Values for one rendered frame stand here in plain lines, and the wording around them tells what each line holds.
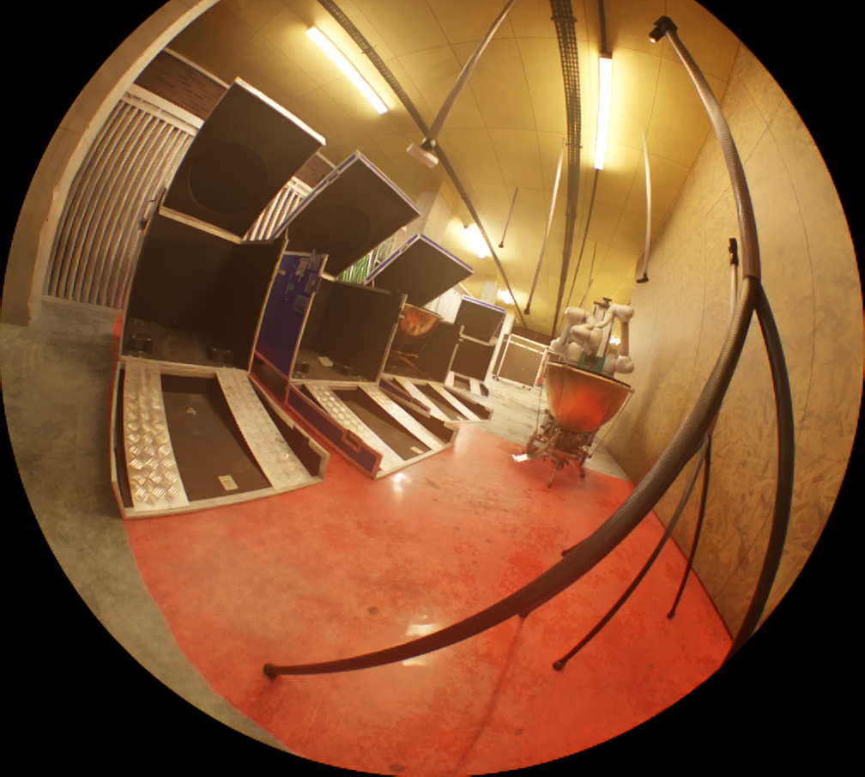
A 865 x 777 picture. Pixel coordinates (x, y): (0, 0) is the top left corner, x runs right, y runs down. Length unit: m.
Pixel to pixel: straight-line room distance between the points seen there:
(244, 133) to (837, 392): 3.07
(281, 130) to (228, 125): 0.35
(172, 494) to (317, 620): 0.53
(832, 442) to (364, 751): 1.50
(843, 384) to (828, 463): 0.27
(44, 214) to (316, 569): 2.43
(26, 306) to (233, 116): 1.84
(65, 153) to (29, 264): 0.70
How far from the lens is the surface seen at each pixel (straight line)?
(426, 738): 0.72
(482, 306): 5.63
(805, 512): 1.40
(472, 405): 3.20
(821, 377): 1.49
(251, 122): 1.96
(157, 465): 1.04
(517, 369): 9.46
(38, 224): 2.43
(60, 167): 2.44
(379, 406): 1.95
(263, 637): 0.73
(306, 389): 1.72
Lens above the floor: 0.68
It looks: 1 degrees down
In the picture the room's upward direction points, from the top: 18 degrees clockwise
